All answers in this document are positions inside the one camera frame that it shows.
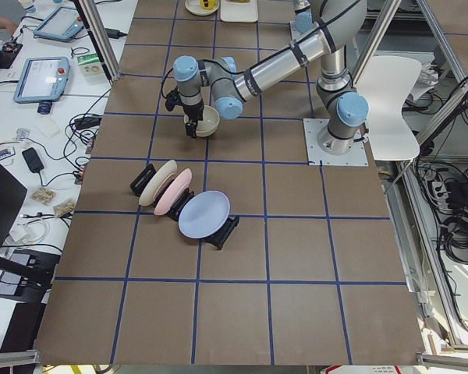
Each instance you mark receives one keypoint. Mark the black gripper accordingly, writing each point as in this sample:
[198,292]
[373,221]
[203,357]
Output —
[194,110]

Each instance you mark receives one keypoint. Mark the white ceramic bowl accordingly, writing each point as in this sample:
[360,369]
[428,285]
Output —
[209,123]

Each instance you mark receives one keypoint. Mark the yellow lemon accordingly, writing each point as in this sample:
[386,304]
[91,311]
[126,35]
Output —
[208,4]

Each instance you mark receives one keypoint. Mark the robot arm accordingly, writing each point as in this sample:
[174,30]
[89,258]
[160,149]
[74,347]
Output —
[334,24]

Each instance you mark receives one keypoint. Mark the cream plate in rack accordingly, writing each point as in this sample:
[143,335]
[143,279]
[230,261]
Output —
[158,183]

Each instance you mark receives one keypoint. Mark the pink plate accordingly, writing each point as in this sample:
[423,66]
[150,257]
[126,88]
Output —
[173,192]

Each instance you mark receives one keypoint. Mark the black plate rack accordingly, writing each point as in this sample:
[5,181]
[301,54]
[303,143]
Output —
[217,239]

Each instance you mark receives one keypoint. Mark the blue plate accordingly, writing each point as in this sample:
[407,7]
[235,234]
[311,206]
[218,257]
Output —
[204,214]

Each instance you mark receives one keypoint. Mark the green white box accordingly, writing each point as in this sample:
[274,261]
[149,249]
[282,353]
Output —
[89,64]

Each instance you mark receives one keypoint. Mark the round cream plate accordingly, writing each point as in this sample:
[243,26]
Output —
[193,7]

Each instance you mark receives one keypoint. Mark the white rectangular tray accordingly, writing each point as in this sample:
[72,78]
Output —
[239,11]

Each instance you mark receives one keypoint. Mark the black power adapter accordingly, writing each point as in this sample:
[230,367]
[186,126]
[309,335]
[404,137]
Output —
[114,33]

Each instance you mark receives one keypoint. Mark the blue teach pendant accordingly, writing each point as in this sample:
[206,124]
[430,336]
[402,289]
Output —
[63,25]
[42,79]

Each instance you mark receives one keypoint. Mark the white chair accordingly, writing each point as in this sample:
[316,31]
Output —
[385,83]

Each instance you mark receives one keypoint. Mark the aluminium frame post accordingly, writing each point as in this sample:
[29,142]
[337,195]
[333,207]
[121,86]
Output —
[92,22]

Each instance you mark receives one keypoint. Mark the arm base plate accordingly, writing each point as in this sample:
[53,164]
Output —
[325,150]

